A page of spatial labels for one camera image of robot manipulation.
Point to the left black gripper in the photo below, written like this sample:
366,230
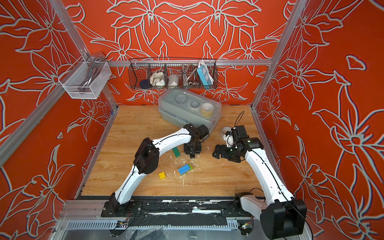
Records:
189,152

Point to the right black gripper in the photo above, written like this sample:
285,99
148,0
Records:
224,154

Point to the dark green lego brick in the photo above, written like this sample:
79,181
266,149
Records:
176,152

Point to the blue lego brick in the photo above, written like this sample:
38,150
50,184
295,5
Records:
183,170

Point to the yellow lego brick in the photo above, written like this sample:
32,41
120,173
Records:
162,175

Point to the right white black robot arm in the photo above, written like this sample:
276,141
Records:
280,215

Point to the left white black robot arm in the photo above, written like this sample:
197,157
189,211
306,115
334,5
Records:
147,159

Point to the clear tape roll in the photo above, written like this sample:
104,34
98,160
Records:
226,131

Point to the grey plastic toolbox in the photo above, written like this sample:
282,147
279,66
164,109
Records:
181,107

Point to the blue box in basket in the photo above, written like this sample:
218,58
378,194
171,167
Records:
204,75

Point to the white crumpled item in basket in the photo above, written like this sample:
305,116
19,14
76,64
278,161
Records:
157,79

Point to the clear plastic bin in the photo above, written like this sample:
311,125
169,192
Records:
86,80

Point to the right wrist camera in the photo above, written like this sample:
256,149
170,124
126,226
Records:
239,133

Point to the black wire basket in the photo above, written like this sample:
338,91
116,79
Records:
180,73

